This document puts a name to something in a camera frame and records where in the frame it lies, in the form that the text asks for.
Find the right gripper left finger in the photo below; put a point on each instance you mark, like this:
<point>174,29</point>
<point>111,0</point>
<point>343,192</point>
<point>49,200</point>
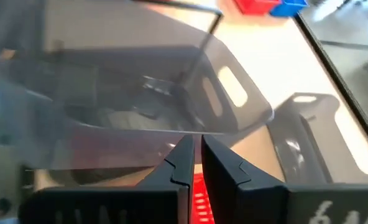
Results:
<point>184,161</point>

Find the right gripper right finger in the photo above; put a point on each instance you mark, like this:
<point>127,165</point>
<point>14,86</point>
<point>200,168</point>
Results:
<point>233,193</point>

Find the grey translucent plastic basket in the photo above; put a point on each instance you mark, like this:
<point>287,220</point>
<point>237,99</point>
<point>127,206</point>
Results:
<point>125,62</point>
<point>314,149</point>

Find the red plastic basket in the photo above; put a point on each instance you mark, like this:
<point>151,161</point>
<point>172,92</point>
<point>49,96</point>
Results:
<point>255,6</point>
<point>201,202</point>

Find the blue plastic basket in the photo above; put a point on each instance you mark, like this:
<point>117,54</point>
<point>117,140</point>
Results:
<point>291,7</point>

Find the black aluminium table frame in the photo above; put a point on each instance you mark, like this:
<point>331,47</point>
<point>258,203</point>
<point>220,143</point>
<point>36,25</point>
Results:
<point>344,84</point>

